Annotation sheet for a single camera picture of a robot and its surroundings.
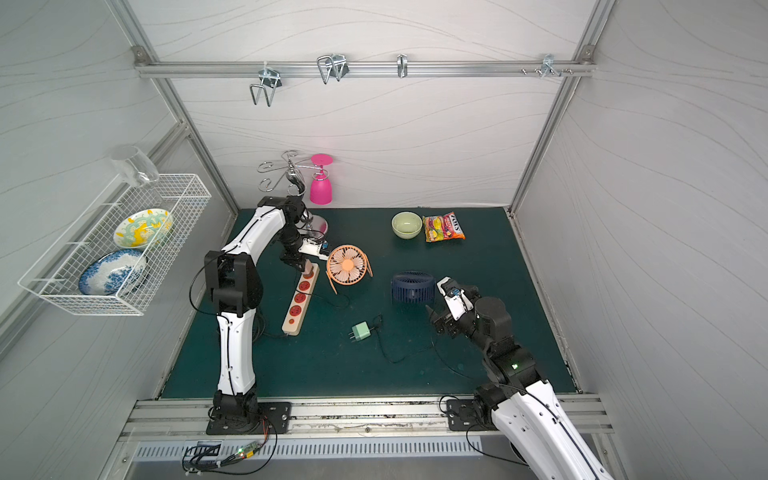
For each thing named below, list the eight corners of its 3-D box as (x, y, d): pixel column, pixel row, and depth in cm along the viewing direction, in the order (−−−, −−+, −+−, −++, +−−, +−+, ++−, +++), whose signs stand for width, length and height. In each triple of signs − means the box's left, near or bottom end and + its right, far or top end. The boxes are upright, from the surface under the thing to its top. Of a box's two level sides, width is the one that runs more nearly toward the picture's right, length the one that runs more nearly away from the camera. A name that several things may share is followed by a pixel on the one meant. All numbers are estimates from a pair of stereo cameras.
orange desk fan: (337, 296, 96) (332, 279, 88) (325, 272, 102) (319, 254, 94) (373, 279, 101) (371, 261, 92) (359, 256, 107) (357, 238, 99)
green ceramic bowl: (391, 239, 112) (391, 230, 108) (391, 220, 118) (391, 211, 114) (422, 239, 112) (423, 230, 108) (420, 220, 118) (421, 211, 114)
